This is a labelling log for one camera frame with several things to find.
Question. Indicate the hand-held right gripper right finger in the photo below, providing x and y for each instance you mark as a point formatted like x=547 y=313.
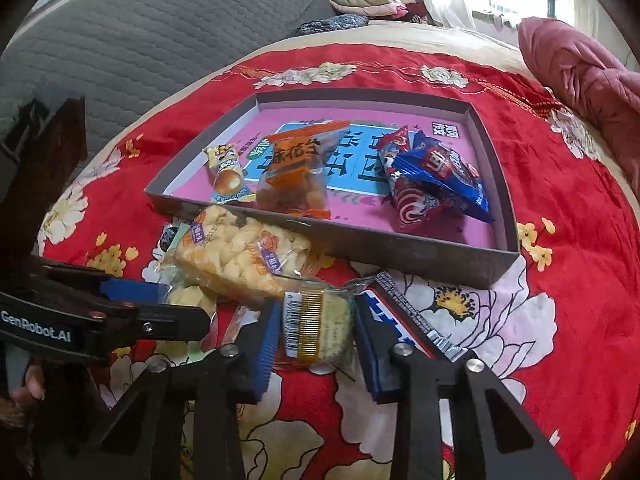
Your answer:
x=375 y=355

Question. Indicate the red floral blanket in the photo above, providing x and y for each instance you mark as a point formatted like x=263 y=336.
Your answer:
x=575 y=285

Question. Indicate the grey quilted headboard cover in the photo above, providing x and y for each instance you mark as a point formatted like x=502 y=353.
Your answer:
x=150 y=35

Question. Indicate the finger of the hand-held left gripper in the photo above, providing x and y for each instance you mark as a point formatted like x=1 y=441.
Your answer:
x=132 y=291
x=170 y=322

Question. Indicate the grey shallow cardboard box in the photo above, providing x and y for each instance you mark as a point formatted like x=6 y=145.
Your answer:
x=400 y=257

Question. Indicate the blue cookie packet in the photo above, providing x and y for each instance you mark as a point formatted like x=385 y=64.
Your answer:
x=450 y=175

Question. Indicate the yellow egg roll packet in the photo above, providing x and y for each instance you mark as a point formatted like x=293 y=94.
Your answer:
x=227 y=175

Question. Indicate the person's left hand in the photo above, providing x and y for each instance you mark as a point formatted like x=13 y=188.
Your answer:
x=34 y=385

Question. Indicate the orange clear snack packet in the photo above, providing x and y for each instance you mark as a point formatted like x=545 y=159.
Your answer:
x=295 y=160

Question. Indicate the dark patterned pillow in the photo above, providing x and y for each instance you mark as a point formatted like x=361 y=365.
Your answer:
x=332 y=25

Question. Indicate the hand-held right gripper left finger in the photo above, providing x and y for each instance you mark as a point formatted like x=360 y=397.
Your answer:
x=265 y=355

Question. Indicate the dark chocolate bar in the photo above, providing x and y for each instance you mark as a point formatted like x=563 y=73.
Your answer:
x=420 y=317

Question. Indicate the clear cracker packet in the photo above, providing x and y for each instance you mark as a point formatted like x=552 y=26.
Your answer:
x=320 y=325

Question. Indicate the yellow puffed cracker packet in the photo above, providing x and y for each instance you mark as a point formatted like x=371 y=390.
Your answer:
x=235 y=255

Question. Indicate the red long snack packet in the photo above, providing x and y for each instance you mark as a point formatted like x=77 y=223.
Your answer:
x=410 y=207

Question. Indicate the green drink print packet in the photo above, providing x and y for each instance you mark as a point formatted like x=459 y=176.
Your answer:
x=172 y=240

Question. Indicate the pink quilted duvet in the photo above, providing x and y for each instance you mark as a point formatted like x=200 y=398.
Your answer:
x=575 y=70

